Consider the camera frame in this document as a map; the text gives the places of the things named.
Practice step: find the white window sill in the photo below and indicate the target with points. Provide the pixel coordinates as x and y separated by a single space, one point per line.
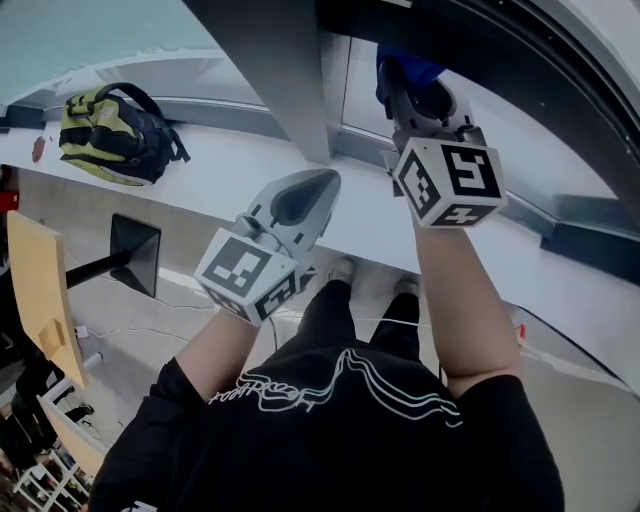
225 165

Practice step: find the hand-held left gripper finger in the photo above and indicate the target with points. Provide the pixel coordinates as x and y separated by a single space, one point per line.
315 225
280 186

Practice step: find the person's grey shoe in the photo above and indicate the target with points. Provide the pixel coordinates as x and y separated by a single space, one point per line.
342 270
407 285

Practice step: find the red container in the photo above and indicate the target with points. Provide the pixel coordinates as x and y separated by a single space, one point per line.
9 201

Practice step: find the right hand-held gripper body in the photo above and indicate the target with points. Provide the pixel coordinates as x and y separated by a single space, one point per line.
450 180

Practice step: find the green and black backpack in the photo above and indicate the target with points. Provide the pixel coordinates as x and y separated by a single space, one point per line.
115 135

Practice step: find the black table base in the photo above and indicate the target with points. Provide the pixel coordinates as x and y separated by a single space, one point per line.
135 250

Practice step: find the small red object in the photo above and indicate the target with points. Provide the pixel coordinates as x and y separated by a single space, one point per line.
39 150

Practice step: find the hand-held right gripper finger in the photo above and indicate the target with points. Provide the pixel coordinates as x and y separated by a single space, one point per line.
462 117
400 100

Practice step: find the blue cloth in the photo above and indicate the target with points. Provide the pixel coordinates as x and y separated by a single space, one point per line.
417 70

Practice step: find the person's black printed t-shirt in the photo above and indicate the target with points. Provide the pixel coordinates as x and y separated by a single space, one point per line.
325 450

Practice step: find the light wooden panel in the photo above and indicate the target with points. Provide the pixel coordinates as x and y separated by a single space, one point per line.
75 435

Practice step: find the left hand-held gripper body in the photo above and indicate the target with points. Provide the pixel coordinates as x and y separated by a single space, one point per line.
235 270

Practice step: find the large frosted window pane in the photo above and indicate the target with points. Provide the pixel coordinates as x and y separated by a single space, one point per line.
100 30

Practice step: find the person's right forearm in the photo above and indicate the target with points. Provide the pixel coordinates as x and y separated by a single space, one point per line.
465 310

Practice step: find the small wooden block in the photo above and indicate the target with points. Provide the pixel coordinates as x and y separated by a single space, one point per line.
52 337

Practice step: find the person's left forearm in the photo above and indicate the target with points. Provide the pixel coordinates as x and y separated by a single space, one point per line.
220 355

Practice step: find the person's black trousers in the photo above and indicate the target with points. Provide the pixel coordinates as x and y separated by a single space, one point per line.
330 320

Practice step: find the light wooden table top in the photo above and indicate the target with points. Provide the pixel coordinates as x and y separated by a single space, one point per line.
35 280

